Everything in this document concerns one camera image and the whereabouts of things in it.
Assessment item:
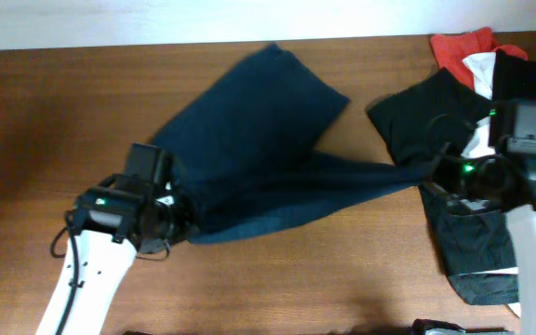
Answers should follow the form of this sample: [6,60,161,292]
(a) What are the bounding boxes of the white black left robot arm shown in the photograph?
[37,174,194,334]

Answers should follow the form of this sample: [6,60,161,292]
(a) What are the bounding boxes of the red garment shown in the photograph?
[430,27,529,89]

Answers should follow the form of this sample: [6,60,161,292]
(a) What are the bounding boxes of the black t-shirt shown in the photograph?
[367,52,536,305]

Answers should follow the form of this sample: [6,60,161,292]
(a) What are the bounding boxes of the white garment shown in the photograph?
[462,52,496,158]

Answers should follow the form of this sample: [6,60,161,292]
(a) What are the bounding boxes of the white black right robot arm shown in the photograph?
[433,153,536,334]

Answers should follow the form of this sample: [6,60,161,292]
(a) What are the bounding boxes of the dark blue shorts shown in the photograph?
[152,45,427,244]

